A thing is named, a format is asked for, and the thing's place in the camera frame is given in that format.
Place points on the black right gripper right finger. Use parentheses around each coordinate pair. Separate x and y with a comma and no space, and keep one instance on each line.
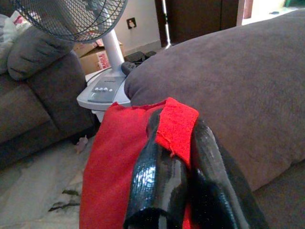
(214,190)

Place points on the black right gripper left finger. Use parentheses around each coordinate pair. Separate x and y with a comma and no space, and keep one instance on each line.
(157,190)

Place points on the red pillow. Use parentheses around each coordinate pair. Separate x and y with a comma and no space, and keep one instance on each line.
(112,155)

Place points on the brown suede sofa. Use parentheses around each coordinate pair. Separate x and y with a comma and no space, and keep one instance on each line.
(226,83)

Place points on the small pink scrap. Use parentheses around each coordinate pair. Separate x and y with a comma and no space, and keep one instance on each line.
(82,144)

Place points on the black remote control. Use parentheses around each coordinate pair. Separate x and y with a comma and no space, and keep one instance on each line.
(127,67)

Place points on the black flat object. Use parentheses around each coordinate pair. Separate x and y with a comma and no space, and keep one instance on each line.
(140,56)

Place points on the grey brown armchair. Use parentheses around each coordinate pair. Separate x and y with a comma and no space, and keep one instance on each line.
(47,100)

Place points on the brown cardboard box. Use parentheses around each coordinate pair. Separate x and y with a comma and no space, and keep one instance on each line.
(93,62)

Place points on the grey table fan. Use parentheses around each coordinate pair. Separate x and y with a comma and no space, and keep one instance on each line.
(112,47)

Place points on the thin white pole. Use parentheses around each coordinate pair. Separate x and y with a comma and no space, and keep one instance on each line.
(166,26)

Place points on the dark wooden door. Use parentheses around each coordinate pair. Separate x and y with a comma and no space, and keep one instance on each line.
(195,19)

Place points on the white plastic bag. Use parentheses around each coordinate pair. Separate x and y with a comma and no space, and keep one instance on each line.
(9,32)

